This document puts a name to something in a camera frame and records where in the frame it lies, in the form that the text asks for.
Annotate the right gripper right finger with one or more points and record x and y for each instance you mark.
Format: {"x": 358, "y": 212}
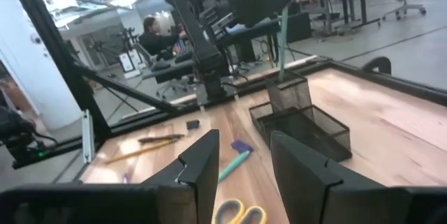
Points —
{"x": 300, "y": 182}

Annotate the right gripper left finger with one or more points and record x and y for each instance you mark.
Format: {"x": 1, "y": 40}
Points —
{"x": 195, "y": 182}

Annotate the teal pen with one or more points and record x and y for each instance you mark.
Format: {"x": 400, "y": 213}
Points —
{"x": 283, "y": 42}
{"x": 234, "y": 166}

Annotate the yellow pencil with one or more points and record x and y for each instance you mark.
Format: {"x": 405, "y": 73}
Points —
{"x": 143, "y": 150}

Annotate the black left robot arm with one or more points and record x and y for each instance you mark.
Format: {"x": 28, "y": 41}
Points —
{"x": 206, "y": 56}

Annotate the black mesh desk organizer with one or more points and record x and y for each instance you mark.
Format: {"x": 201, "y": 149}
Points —
{"x": 307, "y": 136}

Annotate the black binder clip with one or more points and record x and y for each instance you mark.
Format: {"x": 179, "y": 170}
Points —
{"x": 192, "y": 125}

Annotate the black desk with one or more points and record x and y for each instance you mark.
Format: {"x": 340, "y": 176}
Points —
{"x": 171, "y": 72}
{"x": 248, "y": 32}

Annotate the silver aluminium profile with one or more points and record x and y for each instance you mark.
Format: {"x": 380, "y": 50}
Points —
{"x": 88, "y": 136}

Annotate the black clamp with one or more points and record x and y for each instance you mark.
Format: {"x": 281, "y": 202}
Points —
{"x": 377, "y": 64}

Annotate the person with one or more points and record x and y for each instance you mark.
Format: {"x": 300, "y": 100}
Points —
{"x": 157, "y": 40}

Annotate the black device with green light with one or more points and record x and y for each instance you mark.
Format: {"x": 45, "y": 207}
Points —
{"x": 21, "y": 136}

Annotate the black computer monitor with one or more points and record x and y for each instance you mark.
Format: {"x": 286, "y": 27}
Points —
{"x": 262, "y": 4}

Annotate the black aluminium table frame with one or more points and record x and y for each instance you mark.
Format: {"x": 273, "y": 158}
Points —
{"x": 49, "y": 39}

